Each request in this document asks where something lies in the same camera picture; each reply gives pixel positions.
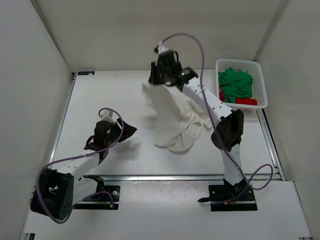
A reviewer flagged red t shirt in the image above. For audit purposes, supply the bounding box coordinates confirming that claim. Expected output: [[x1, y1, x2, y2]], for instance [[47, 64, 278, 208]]
[[219, 85, 258, 106]]

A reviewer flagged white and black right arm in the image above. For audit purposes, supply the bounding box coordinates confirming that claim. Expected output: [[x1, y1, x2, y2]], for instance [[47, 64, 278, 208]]
[[148, 46, 249, 203]]

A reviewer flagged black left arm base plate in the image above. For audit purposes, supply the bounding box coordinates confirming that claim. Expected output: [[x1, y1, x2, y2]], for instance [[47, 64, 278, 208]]
[[74, 183, 121, 211]]

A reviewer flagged aluminium table edge rail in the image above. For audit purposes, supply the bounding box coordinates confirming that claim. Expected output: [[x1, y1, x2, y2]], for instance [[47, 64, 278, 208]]
[[99, 173, 286, 183]]

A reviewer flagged blue label sticker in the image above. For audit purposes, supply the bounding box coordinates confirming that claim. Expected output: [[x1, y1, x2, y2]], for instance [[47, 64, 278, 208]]
[[77, 71, 95, 76]]

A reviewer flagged white plastic basket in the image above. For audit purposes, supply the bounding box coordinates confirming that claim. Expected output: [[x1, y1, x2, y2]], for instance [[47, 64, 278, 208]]
[[215, 58, 268, 111]]

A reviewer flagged green t shirt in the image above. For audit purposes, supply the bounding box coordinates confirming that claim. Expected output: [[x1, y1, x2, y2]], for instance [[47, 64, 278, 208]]
[[218, 68, 253, 91]]

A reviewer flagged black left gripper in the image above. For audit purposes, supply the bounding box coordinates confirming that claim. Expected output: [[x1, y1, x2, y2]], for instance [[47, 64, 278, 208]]
[[105, 117, 137, 147]]

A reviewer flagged white t shirt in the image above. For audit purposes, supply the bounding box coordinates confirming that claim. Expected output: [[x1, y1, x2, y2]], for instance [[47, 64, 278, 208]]
[[142, 83, 213, 154]]

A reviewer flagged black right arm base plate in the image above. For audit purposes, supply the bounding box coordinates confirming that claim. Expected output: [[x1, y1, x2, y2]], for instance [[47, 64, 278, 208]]
[[198, 185, 258, 212]]

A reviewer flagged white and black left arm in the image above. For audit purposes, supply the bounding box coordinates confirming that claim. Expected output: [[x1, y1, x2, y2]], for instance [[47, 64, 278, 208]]
[[30, 117, 137, 223]]

